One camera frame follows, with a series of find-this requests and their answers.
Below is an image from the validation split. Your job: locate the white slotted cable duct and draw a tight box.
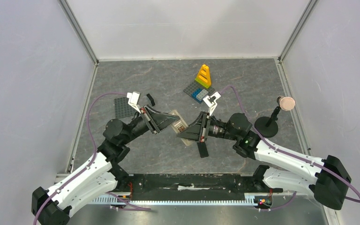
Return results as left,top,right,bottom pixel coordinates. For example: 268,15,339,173
89,194,258,207

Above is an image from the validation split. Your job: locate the yellow green lego tower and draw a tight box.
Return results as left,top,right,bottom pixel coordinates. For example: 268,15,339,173
195,64,211,88

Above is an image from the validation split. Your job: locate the black microphone stand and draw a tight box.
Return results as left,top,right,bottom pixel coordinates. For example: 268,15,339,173
254,106,281,138

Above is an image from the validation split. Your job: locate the purple cable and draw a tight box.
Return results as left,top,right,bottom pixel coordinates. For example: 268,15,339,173
32,92,153,225
218,85,360,204

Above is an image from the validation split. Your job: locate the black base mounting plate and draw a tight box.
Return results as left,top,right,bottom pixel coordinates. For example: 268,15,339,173
112,173,283,201

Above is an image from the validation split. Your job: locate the grey blue lego plate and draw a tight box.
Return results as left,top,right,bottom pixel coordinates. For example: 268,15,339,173
183,81,216,104

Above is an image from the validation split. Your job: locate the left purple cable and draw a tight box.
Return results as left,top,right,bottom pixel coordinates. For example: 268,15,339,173
32,92,153,225

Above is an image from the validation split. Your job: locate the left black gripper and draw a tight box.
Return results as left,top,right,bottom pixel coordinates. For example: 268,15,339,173
121,104,180,144

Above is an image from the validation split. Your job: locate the black slim remote control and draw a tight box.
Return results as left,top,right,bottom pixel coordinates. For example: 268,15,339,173
197,142,209,158

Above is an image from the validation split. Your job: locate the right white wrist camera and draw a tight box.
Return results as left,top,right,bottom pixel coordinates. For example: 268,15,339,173
203,91,221,116

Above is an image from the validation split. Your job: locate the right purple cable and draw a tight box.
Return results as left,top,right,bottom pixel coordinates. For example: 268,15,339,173
218,85,360,204

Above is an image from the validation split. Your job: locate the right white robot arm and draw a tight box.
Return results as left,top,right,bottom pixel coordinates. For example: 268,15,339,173
177,112,351,210

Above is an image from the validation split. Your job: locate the dark grey lego baseplate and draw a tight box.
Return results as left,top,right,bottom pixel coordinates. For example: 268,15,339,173
114,97,137,119

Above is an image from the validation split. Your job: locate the small black plastic piece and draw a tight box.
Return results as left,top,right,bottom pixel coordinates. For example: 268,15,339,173
146,93,156,106

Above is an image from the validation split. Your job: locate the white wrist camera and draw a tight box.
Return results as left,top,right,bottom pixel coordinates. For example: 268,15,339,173
126,91,141,113
203,91,221,116

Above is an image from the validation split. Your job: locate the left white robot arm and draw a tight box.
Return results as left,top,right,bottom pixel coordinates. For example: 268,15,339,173
31,105,180,225

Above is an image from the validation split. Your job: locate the beige foam microphone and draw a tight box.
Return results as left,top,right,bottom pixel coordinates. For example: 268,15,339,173
277,96,296,111

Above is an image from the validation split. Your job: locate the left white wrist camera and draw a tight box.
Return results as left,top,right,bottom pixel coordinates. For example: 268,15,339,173
126,91,141,113

